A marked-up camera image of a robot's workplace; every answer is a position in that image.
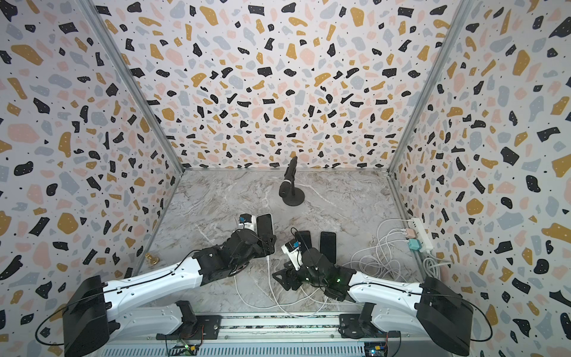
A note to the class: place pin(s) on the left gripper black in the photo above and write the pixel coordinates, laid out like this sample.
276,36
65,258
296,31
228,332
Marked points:
265,245

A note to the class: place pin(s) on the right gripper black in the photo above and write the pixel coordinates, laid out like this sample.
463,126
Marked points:
288,273

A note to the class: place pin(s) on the mint-cased phone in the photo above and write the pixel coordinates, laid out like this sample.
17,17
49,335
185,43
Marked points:
265,228
328,246

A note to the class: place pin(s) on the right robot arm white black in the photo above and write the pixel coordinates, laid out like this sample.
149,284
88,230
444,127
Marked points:
389,308

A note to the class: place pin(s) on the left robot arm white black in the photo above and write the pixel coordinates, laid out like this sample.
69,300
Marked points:
93,313

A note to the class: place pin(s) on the black desktop microphone on stand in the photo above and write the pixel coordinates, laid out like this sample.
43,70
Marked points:
291,195

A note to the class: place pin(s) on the small brass bell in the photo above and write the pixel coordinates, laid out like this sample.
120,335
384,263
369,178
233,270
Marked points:
151,260

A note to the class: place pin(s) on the pink charger plug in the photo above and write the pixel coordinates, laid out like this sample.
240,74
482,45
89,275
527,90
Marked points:
409,233

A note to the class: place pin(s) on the teal charger plug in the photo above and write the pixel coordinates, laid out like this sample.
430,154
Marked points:
414,245

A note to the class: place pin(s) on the white power strip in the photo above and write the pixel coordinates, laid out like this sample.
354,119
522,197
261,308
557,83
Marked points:
422,235

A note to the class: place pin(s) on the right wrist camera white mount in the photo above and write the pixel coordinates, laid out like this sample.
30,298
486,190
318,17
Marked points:
292,250

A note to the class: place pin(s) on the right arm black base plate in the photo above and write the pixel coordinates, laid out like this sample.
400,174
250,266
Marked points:
360,326

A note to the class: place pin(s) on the aluminium front rail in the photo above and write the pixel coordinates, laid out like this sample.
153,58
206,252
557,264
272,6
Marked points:
276,335

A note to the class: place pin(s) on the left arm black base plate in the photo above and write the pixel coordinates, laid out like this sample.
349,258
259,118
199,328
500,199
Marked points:
185,324

